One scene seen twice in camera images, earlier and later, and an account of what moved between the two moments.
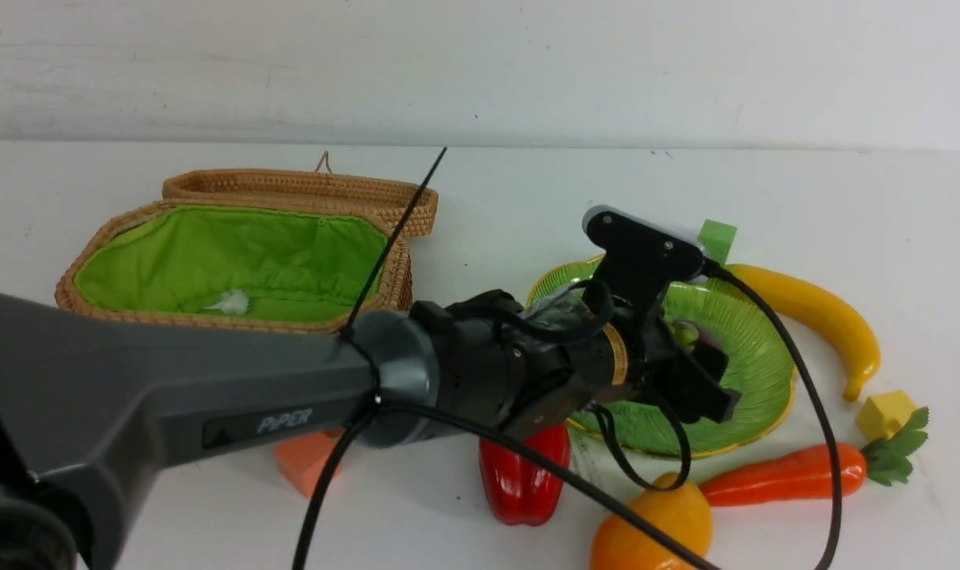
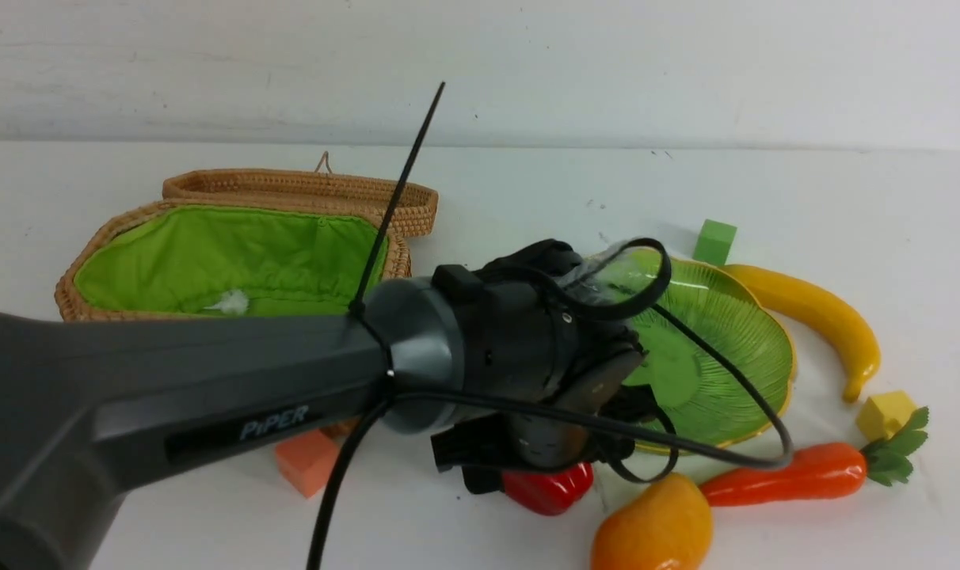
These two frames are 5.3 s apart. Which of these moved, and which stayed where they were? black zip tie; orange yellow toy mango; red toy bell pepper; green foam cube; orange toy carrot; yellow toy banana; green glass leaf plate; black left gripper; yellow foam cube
Moved: black zip tie; red toy bell pepper; black left gripper
Stayed: orange yellow toy mango; green glass leaf plate; yellow toy banana; green foam cube; yellow foam cube; orange toy carrot
